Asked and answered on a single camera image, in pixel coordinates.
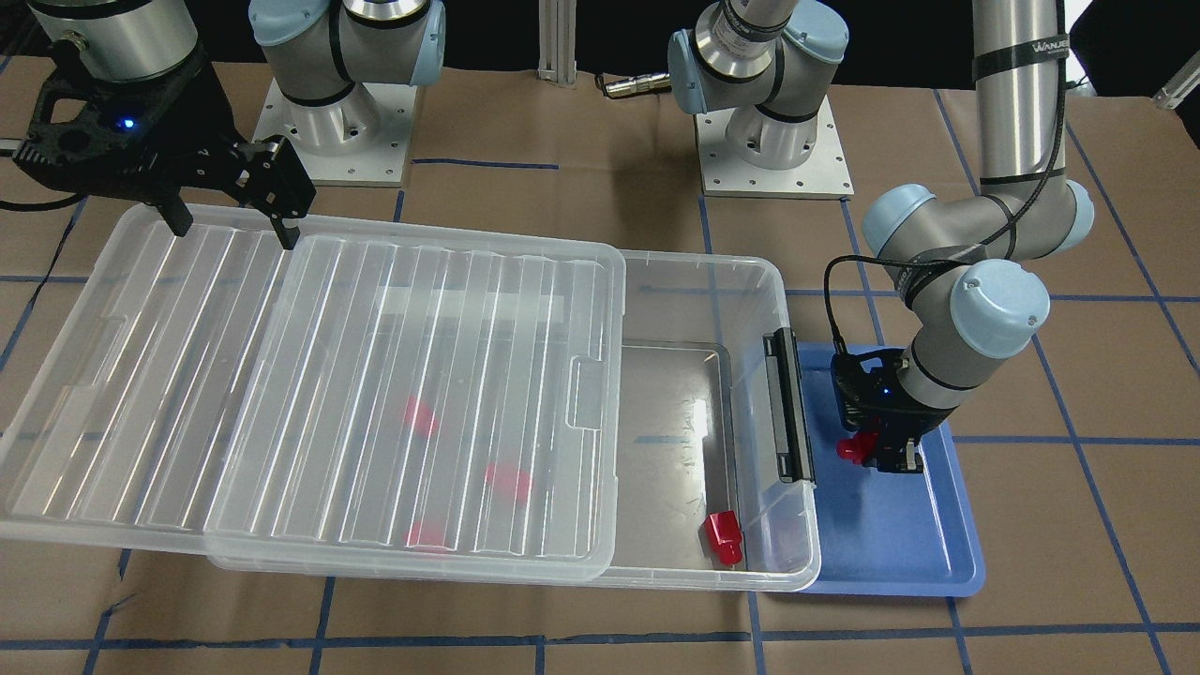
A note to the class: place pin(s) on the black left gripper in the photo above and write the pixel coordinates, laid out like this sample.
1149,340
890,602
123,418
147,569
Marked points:
911,415

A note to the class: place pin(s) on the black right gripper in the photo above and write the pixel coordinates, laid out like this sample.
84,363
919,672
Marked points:
199,120

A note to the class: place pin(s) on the red block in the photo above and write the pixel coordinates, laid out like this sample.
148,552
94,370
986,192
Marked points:
509,483
860,448
427,536
419,418
725,537

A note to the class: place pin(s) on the clear ribbed box lid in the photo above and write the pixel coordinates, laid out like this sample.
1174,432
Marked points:
124,432

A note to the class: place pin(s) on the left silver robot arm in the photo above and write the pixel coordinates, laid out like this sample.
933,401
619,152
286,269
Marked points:
958,265

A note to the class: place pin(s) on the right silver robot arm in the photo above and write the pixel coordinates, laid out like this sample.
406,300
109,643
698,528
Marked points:
318,50

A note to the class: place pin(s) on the blue plastic tray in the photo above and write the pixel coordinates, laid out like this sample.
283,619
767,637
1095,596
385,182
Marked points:
887,533

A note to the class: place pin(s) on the black box latch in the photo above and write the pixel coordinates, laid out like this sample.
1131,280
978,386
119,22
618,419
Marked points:
793,455

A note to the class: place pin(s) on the clear plastic storage box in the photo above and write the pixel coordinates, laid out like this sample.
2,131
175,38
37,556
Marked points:
631,386

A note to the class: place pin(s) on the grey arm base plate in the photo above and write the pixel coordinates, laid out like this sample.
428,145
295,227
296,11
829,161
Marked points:
362,141

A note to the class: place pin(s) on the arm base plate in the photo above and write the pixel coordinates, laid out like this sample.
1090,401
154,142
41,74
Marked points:
743,154

